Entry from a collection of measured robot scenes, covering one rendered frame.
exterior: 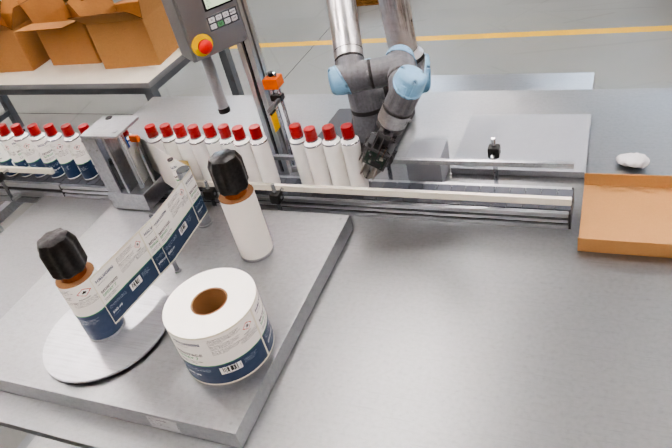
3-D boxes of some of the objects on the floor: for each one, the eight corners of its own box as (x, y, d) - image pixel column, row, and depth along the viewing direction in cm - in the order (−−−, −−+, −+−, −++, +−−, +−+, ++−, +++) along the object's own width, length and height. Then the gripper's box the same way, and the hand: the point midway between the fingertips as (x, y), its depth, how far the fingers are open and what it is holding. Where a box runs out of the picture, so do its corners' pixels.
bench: (8, 64, 630) (-35, -13, 586) (61, 30, 687) (27, -42, 642) (187, 58, 539) (153, -34, 495) (232, 20, 596) (206, -66, 551)
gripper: (368, 125, 154) (343, 184, 169) (402, 141, 154) (374, 199, 169) (379, 107, 161) (354, 166, 175) (411, 123, 160) (383, 180, 175)
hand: (368, 173), depth 173 cm, fingers closed, pressing on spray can
